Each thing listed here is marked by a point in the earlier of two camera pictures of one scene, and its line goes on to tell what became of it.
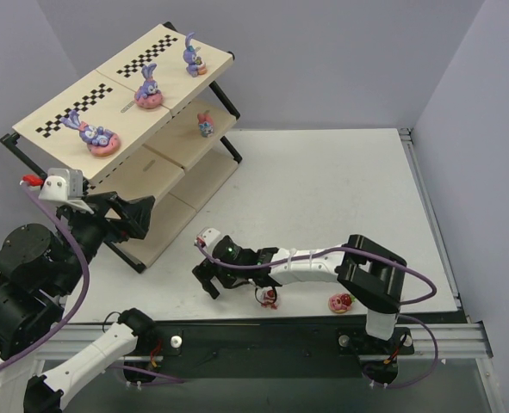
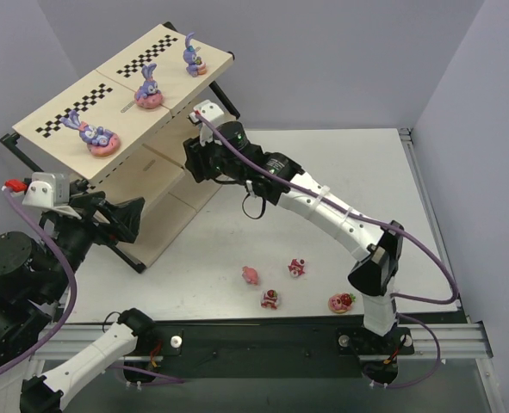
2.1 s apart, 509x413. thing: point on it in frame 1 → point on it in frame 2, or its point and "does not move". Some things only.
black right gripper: (211, 271) → (195, 156)
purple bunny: (148, 95) does not move
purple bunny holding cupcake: (195, 64) does not move
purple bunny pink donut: (100, 141) does not move
